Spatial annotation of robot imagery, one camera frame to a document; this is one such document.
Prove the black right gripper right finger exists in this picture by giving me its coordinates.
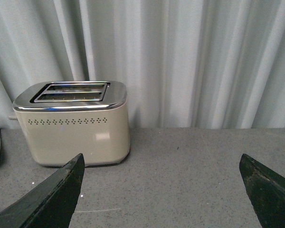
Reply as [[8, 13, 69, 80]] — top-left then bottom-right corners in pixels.
[[239, 154, 285, 228]]

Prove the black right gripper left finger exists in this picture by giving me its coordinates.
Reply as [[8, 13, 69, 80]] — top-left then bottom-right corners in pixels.
[[0, 153, 85, 228]]

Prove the cream two-slot toaster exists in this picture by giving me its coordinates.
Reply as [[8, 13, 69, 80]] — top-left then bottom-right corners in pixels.
[[13, 81, 130, 166]]

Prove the grey pleated curtain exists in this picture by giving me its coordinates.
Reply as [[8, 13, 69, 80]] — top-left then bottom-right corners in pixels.
[[0, 0, 285, 129]]

